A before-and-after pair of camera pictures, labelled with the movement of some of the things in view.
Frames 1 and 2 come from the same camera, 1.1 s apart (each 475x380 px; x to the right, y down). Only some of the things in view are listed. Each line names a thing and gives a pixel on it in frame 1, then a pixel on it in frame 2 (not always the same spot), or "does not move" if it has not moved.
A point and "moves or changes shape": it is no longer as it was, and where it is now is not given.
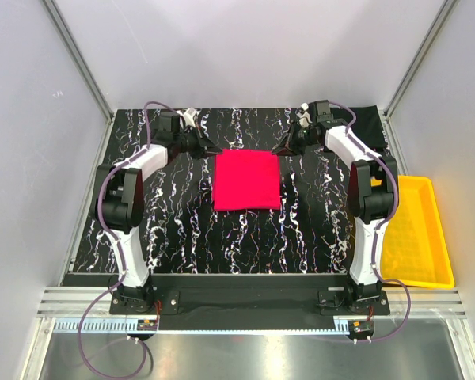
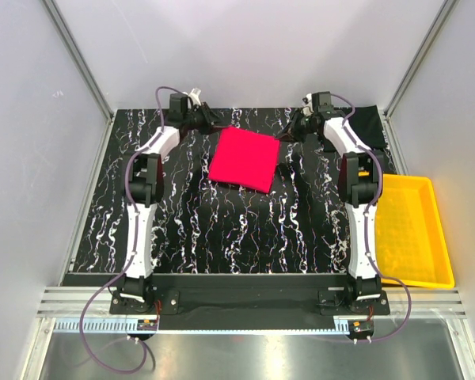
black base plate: [240, 302] does not move
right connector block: [360, 328] does not move
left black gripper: [198, 141] → [206, 117]
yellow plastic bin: [415, 248] does not move
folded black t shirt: [367, 125] does not move
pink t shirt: [246, 179] moves or changes shape
